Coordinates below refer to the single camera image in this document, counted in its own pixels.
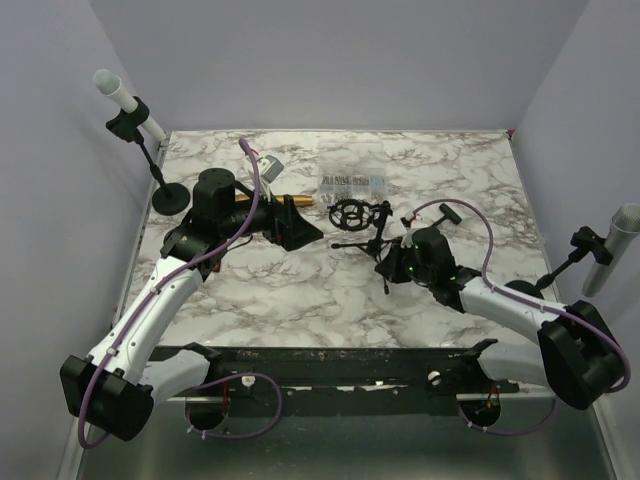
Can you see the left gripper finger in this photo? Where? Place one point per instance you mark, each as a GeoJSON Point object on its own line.
{"type": "Point", "coordinates": [294, 232]}
{"type": "Point", "coordinates": [290, 206]}

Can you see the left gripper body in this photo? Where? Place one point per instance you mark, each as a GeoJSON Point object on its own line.
{"type": "Point", "coordinates": [264, 219]}

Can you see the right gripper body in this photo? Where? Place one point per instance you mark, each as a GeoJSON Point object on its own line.
{"type": "Point", "coordinates": [402, 263]}

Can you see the gold microphone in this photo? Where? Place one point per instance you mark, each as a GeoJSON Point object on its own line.
{"type": "Point", "coordinates": [299, 200]}

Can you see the black shock-mount tripod stand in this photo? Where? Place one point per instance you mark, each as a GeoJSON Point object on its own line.
{"type": "Point", "coordinates": [369, 220]}

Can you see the white microphone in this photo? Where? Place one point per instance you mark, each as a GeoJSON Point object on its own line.
{"type": "Point", "coordinates": [111, 86]}

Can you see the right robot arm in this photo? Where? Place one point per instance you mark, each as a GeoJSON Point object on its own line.
{"type": "Point", "coordinates": [572, 351]}

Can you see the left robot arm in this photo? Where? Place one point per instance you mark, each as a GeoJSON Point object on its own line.
{"type": "Point", "coordinates": [112, 386]}

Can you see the black right mic stand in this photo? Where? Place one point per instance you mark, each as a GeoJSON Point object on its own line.
{"type": "Point", "coordinates": [585, 241]}

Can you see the silver microphone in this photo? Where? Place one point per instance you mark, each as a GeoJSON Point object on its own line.
{"type": "Point", "coordinates": [624, 228]}

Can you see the clear screw organizer box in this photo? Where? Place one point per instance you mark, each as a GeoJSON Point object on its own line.
{"type": "Point", "coordinates": [351, 170]}

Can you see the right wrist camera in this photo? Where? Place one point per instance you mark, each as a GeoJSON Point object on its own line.
{"type": "Point", "coordinates": [411, 223]}

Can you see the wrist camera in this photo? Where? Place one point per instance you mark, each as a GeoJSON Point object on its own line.
{"type": "Point", "coordinates": [411, 223]}
{"type": "Point", "coordinates": [270, 168]}

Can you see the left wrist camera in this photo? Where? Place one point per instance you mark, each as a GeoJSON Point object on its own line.
{"type": "Point", "coordinates": [270, 168]}

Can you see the black T-handle tool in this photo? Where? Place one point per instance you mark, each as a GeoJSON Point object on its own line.
{"type": "Point", "coordinates": [448, 214]}

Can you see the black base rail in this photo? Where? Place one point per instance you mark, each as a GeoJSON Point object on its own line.
{"type": "Point", "coordinates": [331, 382]}

